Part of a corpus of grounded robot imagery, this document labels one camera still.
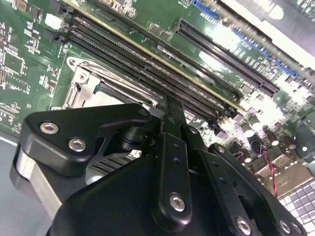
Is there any metal socket cover frame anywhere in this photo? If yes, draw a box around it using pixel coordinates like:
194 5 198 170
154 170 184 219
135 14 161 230
63 64 163 111

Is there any silver square CPU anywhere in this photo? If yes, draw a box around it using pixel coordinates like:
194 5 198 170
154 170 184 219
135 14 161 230
97 85 158 108

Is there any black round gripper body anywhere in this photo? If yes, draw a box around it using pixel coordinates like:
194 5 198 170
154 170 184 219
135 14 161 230
46 153 231 236

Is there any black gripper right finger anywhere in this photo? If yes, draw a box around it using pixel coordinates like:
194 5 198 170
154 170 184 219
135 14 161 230
175 96 309 236

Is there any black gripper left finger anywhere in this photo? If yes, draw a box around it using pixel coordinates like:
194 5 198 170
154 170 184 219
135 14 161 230
9 94 194 233

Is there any thin metal locking lever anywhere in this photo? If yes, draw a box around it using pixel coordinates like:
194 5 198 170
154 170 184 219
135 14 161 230
73 60 165 104

